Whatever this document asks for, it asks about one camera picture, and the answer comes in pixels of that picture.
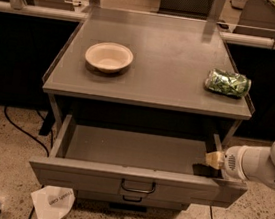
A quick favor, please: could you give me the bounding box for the grey top drawer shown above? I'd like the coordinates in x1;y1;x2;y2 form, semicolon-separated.
30;115;247;208

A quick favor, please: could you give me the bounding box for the grey drawer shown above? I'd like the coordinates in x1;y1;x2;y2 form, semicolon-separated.
74;190;189;211
30;115;247;208

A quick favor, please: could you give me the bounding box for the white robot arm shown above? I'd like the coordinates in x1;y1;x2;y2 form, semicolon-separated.
205;141;275;191

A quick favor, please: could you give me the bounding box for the grey drawer cabinet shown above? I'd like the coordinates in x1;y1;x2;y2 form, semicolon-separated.
26;0;266;219

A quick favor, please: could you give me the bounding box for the grey bottom drawer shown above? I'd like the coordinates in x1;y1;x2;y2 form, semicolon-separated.
74;190;189;211

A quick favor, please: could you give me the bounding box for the green crumpled chip bag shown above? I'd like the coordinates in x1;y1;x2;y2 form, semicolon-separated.
204;68;251;98

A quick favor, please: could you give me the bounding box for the white paper bowl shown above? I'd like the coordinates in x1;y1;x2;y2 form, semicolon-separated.
85;42;134;74

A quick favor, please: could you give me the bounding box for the white paper sign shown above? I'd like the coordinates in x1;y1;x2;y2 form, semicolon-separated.
30;186;75;219

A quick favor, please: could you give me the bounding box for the white horizontal rail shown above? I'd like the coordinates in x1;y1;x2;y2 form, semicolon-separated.
0;1;275;50

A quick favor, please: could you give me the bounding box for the black cable left floor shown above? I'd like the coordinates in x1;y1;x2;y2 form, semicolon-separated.
0;103;59;219

